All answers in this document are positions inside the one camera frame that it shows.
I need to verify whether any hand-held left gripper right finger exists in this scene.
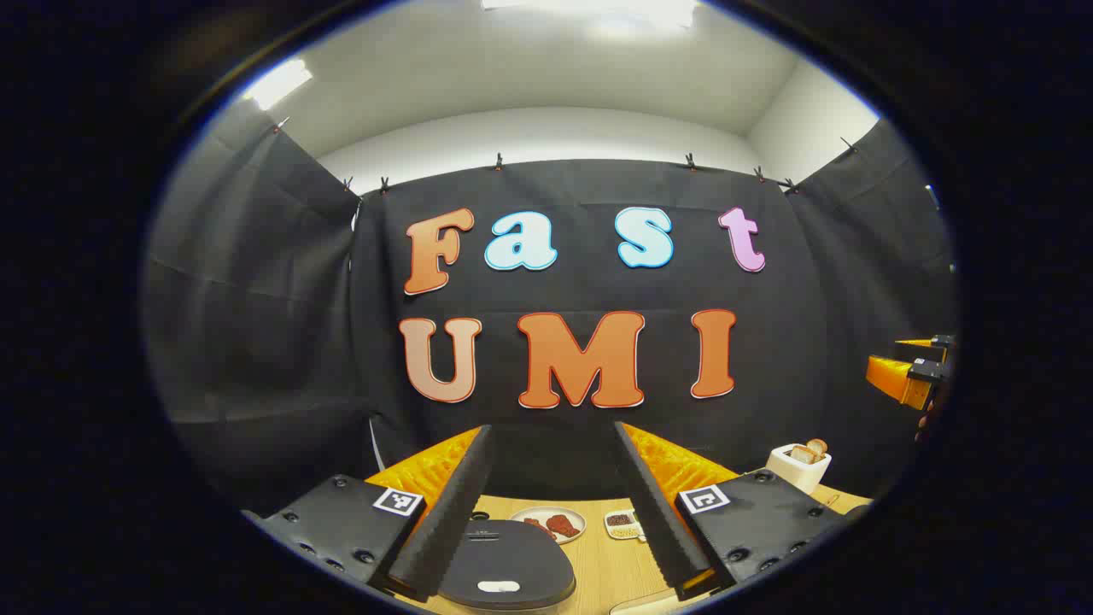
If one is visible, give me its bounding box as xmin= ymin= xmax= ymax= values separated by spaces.
xmin=615 ymin=421 xmax=855 ymax=601

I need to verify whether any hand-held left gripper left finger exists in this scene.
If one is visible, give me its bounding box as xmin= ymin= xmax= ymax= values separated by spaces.
xmin=256 ymin=425 xmax=496 ymax=603

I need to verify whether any dark grey rice cooker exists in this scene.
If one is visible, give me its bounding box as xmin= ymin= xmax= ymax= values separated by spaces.
xmin=438 ymin=519 xmax=577 ymax=612

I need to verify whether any divided white bean dish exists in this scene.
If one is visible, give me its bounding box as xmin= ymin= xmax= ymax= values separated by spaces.
xmin=604 ymin=510 xmax=647 ymax=543

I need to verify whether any round white plate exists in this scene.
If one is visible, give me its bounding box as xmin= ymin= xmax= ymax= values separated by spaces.
xmin=511 ymin=507 xmax=587 ymax=545

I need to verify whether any white toaster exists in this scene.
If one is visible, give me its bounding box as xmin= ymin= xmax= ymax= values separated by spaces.
xmin=766 ymin=444 xmax=833 ymax=495

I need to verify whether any ceiling light panel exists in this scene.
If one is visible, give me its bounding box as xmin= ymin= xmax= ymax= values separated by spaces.
xmin=243 ymin=58 xmax=313 ymax=110
xmin=482 ymin=0 xmax=701 ymax=35

